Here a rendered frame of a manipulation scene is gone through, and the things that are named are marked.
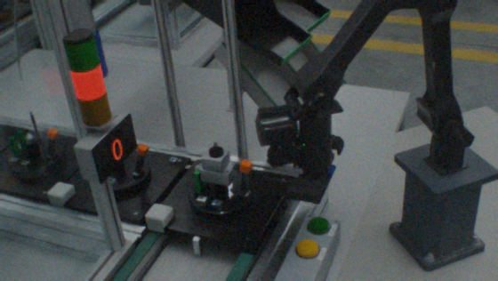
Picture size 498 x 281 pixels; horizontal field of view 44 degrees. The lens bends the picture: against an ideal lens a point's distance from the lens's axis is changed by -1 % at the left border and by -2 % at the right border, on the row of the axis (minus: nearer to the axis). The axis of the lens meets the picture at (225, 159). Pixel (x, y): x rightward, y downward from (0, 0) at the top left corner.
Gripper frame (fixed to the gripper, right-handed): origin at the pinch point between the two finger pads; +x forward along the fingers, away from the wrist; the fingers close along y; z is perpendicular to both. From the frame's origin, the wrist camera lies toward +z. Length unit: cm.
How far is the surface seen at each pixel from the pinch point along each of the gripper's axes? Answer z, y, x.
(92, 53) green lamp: 30.8, 17.0, -33.2
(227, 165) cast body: 19.3, -2.2, -0.3
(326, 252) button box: -3.6, 6.1, 9.8
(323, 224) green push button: -1.3, 0.2, 8.4
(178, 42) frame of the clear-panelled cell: 77, -90, 17
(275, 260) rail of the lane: 5.0, 11.2, 9.6
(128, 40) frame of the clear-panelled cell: 97, -89, 17
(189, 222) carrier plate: 24.6, 7.0, 8.5
